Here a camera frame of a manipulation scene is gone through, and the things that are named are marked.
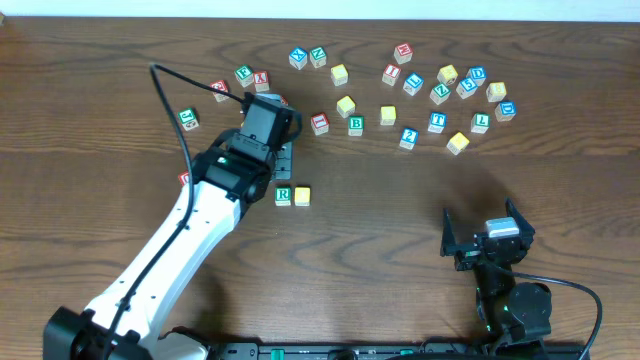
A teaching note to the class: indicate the green L block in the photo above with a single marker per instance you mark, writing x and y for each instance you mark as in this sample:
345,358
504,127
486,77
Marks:
480,123

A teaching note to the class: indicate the red block upper left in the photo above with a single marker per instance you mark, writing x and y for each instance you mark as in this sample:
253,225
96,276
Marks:
221,90

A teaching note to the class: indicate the green Z block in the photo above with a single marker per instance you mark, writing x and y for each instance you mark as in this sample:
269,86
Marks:
440,93

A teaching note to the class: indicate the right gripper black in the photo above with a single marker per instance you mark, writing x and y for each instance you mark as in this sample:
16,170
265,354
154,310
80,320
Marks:
470,250

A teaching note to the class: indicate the blue D block right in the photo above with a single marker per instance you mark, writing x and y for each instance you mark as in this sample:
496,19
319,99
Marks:
505,111

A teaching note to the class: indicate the blue T block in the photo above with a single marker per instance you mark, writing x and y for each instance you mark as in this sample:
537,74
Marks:
437,122

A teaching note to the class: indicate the blue 2 block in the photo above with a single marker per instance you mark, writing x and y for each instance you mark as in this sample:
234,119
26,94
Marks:
408,138

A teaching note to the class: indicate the red I block centre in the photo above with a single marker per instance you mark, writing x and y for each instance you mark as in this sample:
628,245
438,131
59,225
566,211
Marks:
320,124

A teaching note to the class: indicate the green J block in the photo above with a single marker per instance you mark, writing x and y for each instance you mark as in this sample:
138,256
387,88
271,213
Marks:
188,119

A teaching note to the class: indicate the blue D block upper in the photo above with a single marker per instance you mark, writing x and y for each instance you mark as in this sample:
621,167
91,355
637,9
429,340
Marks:
477,74

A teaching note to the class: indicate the green N block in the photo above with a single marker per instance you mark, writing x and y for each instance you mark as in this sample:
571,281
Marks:
318,57

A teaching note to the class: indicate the blue 5 block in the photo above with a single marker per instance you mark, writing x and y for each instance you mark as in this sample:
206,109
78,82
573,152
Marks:
466,87

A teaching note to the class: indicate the red Y block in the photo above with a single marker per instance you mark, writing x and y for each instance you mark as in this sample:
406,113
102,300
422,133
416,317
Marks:
261,81

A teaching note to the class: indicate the red I block right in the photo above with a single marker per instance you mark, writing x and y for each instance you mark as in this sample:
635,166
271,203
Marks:
391,74

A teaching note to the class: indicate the yellow 8 block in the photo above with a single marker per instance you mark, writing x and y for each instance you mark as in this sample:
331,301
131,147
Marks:
496,92

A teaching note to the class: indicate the red i block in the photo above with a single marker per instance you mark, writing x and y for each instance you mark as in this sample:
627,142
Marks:
391,74
320,124

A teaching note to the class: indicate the red H block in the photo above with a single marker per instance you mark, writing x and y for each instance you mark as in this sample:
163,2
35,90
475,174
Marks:
403,53

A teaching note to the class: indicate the blue L block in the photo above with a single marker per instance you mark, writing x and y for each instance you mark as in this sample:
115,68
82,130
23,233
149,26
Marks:
413,83

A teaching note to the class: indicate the green B block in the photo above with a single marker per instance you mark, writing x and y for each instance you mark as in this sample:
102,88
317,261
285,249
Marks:
355,125

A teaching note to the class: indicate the blue X block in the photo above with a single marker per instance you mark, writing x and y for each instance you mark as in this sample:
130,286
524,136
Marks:
298,58

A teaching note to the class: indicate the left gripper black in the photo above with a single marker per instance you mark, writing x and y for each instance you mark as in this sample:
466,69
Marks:
284,163

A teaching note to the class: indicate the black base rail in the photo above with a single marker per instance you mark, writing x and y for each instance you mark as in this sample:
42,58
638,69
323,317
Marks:
375,352

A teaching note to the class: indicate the green R block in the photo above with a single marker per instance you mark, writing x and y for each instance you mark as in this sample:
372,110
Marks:
283,196

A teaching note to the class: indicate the red U block lower left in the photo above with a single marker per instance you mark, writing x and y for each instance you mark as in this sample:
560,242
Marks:
183,178

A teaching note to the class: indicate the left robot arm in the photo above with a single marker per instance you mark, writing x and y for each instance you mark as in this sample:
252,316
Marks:
126,320

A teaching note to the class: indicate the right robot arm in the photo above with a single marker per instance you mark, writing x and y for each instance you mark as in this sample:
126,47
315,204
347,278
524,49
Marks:
514,313

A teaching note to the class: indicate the green F block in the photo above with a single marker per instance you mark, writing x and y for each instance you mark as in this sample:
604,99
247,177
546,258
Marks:
244,75

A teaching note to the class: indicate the blue d block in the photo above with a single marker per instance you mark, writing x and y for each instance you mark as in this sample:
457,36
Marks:
505,111
477,74

